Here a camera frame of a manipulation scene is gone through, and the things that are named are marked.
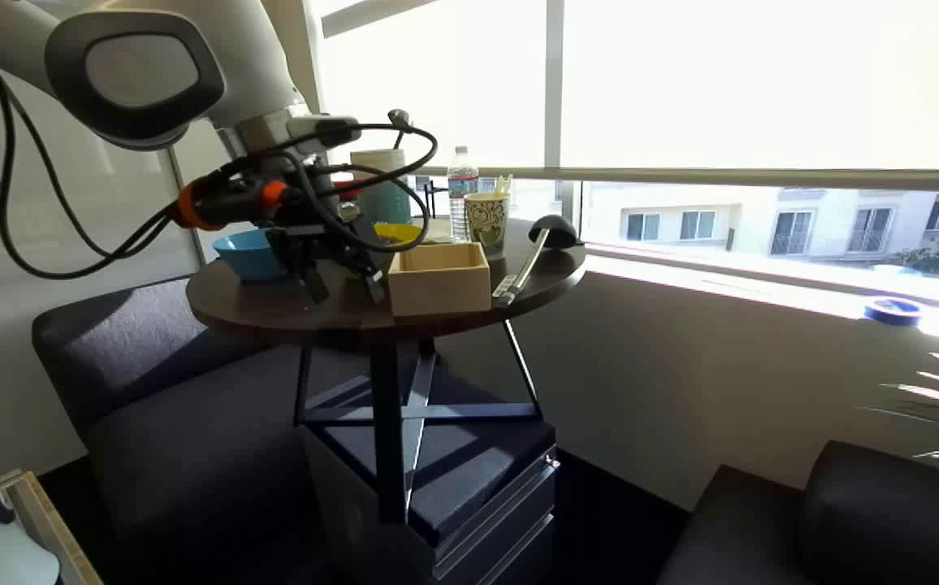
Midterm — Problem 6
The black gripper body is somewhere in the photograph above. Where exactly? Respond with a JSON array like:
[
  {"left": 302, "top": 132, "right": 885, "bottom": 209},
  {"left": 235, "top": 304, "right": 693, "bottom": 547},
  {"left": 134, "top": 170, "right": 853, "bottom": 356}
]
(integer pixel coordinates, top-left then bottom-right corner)
[{"left": 261, "top": 180, "right": 388, "bottom": 272}]

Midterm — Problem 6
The yellow bowl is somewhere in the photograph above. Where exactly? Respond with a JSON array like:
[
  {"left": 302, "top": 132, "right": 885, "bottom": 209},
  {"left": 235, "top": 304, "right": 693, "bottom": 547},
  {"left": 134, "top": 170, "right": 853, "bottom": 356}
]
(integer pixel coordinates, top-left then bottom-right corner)
[{"left": 371, "top": 217, "right": 424, "bottom": 249}]

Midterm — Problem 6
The blue bowl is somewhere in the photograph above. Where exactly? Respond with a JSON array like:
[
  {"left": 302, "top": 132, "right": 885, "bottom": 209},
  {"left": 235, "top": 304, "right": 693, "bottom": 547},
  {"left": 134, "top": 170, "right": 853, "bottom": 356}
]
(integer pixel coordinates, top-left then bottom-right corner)
[
  {"left": 209, "top": 223, "right": 289, "bottom": 288},
  {"left": 862, "top": 296, "right": 926, "bottom": 327}
]

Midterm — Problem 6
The blue bowl on windowsill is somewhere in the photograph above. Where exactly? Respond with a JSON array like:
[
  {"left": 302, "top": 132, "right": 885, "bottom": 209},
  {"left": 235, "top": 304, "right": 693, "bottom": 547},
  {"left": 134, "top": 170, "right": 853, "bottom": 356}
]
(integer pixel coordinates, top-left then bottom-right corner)
[{"left": 862, "top": 296, "right": 926, "bottom": 327}]

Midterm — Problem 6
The round dark wood table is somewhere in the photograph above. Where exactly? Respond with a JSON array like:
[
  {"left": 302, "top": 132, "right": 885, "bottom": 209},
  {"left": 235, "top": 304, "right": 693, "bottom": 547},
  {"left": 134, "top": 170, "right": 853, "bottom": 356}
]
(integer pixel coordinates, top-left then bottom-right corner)
[{"left": 185, "top": 210, "right": 592, "bottom": 530}]

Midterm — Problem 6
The light wooden box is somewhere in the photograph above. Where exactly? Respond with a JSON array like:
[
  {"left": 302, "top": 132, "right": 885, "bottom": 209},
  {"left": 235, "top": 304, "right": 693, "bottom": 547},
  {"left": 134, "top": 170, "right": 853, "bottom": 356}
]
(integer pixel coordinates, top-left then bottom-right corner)
[{"left": 384, "top": 236, "right": 494, "bottom": 321}]

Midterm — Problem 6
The tall cream teal utensil holder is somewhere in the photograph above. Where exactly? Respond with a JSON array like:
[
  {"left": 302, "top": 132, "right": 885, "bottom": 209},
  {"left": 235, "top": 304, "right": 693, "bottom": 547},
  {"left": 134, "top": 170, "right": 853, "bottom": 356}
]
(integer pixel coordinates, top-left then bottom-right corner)
[{"left": 349, "top": 145, "right": 415, "bottom": 236}]

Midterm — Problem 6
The floral patterned cup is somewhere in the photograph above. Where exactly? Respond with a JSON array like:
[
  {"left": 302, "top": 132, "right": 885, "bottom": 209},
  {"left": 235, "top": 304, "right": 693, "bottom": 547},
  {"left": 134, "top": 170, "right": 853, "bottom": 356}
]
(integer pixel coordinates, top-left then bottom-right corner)
[{"left": 462, "top": 177, "right": 514, "bottom": 265}]

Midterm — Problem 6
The clear water bottle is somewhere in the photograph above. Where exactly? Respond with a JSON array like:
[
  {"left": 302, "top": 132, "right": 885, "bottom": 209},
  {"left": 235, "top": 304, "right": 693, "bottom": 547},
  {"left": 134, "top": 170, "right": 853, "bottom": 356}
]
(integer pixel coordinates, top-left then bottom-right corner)
[{"left": 445, "top": 144, "right": 483, "bottom": 236}]

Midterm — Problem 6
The black ladle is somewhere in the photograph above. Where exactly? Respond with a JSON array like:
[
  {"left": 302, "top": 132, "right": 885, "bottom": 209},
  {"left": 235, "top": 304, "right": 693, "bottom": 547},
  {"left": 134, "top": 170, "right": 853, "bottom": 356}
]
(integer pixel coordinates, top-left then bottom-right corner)
[{"left": 490, "top": 210, "right": 584, "bottom": 310}]

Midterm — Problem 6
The dark grey sofa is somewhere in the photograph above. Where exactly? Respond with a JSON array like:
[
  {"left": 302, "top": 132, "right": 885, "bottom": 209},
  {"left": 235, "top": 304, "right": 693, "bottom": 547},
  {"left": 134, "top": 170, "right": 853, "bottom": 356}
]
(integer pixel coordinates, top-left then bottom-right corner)
[{"left": 30, "top": 272, "right": 384, "bottom": 585}]

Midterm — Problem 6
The white building outside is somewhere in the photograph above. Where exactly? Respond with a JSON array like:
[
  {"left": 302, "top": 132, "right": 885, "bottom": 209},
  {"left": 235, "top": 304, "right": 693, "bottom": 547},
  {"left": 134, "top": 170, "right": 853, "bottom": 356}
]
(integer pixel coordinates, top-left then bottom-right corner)
[{"left": 592, "top": 184, "right": 939, "bottom": 268}]

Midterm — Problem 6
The black leather armchair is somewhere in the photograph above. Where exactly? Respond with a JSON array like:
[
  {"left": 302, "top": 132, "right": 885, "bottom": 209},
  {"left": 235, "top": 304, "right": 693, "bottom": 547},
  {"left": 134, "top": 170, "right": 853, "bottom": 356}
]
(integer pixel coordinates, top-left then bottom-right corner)
[{"left": 654, "top": 438, "right": 939, "bottom": 585}]

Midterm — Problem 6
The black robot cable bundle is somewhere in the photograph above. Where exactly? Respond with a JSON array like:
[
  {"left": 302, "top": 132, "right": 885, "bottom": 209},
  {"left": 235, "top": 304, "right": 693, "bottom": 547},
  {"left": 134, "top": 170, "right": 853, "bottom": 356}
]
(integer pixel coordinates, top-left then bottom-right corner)
[{"left": 0, "top": 42, "right": 442, "bottom": 284}]

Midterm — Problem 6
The window frame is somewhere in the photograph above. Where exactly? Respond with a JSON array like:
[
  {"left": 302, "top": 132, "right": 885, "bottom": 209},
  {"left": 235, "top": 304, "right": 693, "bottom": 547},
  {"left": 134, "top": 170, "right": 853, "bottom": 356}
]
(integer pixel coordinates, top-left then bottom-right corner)
[{"left": 316, "top": 0, "right": 939, "bottom": 198}]

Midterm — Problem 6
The light wooden frame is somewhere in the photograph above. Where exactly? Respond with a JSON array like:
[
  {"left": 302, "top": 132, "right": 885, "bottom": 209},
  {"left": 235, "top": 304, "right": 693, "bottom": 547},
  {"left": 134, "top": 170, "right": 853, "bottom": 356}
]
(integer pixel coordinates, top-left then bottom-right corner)
[{"left": 0, "top": 466, "right": 105, "bottom": 585}]

